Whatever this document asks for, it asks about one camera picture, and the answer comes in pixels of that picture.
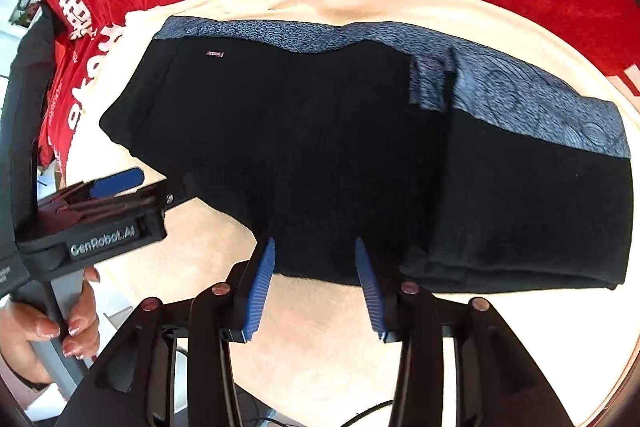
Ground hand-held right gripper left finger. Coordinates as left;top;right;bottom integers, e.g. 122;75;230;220
55;237;277;427

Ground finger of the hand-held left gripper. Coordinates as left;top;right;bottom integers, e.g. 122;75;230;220
37;177;191;230
87;166;147;202

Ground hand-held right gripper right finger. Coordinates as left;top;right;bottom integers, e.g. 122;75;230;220
354;237;576;427

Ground black pants with blue stripes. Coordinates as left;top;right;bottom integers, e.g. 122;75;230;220
99;14;635;295

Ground person's left hand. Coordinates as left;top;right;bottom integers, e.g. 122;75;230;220
0;267;102;388

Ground cream blanket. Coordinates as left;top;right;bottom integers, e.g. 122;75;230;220
65;0;640;427

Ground black cable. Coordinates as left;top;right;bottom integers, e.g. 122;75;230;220
250;399;396;427

